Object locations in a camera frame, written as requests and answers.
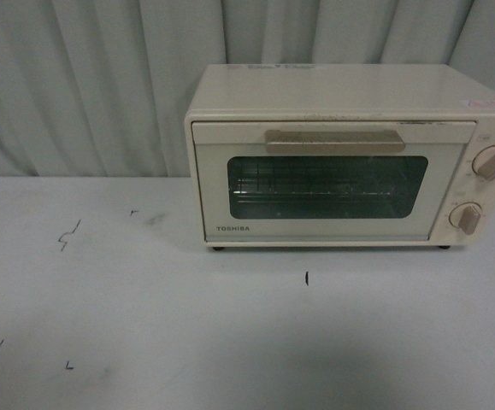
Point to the cream oven door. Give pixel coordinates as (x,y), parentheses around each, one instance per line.
(249,195)

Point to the cream Toshiba toaster oven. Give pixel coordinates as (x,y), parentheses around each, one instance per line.
(355,92)

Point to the lower beige control knob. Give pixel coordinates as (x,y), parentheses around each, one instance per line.
(466,217)

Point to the beige control knob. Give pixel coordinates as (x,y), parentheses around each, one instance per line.
(466,217)
(484,164)

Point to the grey-white curtain backdrop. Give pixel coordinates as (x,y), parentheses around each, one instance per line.
(100,88)

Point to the upper beige control knob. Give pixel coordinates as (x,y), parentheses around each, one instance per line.
(484,164)

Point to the beige door handle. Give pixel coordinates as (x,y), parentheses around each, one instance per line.
(333,143)

